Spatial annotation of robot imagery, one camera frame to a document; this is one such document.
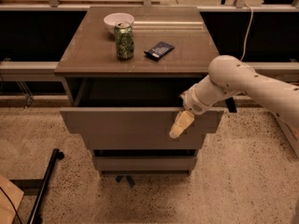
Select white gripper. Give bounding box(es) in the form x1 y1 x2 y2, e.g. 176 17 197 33
169 86 218 139

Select grey top drawer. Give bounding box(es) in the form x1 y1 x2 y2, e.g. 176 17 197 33
61 77 223 154

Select grey drawer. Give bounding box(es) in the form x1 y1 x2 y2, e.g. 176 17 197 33
61 77 223 154
93 157 197 172

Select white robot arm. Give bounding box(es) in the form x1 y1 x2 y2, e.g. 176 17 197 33
171 56 299 224

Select grey drawer cabinet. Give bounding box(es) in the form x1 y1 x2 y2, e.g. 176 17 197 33
53 6 228 176

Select grey bottom drawer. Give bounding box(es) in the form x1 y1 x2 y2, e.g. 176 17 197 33
93 157 197 172

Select green soda can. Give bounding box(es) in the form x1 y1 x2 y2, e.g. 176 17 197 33
114 21 135 60

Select white bowl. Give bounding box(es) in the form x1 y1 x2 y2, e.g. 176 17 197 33
104 13 135 34

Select black metal stand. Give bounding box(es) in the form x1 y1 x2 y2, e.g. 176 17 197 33
11 148 64 224

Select brown cardboard piece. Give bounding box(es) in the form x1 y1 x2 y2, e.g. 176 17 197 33
0 175 24 224

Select white cable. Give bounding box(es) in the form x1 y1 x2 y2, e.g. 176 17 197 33
240 4 254 62

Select black thin cable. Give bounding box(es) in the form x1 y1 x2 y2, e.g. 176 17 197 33
0 188 22 224

